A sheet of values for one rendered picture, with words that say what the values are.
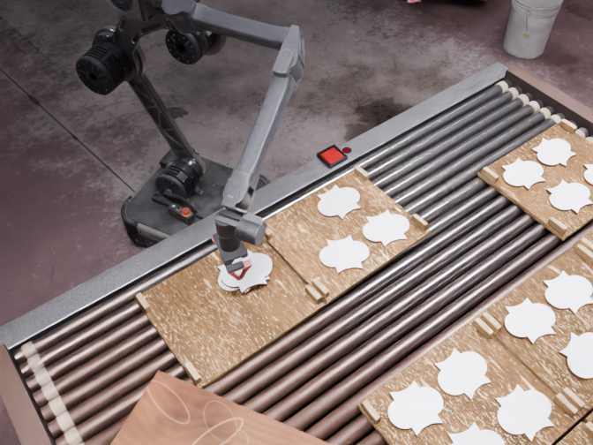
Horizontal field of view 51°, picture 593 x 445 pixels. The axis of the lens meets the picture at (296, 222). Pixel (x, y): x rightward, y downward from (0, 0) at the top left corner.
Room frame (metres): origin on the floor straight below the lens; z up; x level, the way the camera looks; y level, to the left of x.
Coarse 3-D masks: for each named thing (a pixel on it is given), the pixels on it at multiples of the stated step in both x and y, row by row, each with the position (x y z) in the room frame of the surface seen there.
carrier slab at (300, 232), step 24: (360, 192) 1.36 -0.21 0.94; (384, 192) 1.36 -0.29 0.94; (288, 216) 1.27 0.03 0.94; (312, 216) 1.27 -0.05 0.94; (336, 216) 1.27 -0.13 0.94; (360, 216) 1.26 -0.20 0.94; (408, 216) 1.26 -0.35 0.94; (288, 240) 1.18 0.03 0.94; (312, 240) 1.17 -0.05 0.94; (360, 240) 1.17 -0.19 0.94; (408, 240) 1.16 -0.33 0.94; (288, 264) 1.10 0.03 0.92; (312, 264) 1.09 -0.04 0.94; (384, 264) 1.08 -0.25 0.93; (336, 288) 1.00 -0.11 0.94
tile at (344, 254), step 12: (336, 240) 1.16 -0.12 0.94; (348, 240) 1.16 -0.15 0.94; (324, 252) 1.12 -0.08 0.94; (336, 252) 1.12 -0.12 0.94; (348, 252) 1.12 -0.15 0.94; (360, 252) 1.12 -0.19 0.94; (324, 264) 1.08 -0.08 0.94; (336, 264) 1.08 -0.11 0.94; (348, 264) 1.07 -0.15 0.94; (360, 264) 1.07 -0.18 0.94
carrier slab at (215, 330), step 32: (160, 288) 1.02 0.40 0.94; (192, 288) 1.02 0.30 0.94; (256, 288) 1.01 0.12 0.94; (288, 288) 1.00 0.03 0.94; (160, 320) 0.92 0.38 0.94; (192, 320) 0.91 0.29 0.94; (224, 320) 0.91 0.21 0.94; (256, 320) 0.90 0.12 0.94; (288, 320) 0.90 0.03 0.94; (192, 352) 0.81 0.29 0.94; (224, 352) 0.81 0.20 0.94; (256, 352) 0.81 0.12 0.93
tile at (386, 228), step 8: (376, 216) 1.25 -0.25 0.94; (384, 216) 1.25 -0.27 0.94; (392, 216) 1.25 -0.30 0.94; (400, 216) 1.25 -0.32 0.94; (368, 224) 1.22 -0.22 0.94; (376, 224) 1.22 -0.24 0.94; (384, 224) 1.22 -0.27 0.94; (392, 224) 1.22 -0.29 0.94; (400, 224) 1.22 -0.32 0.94; (408, 224) 1.22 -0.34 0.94; (368, 232) 1.19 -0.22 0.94; (376, 232) 1.19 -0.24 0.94; (384, 232) 1.19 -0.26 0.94; (392, 232) 1.19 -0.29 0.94; (400, 232) 1.19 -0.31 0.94; (368, 240) 1.17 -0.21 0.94; (376, 240) 1.16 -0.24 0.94; (384, 240) 1.16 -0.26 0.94; (392, 240) 1.16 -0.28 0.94
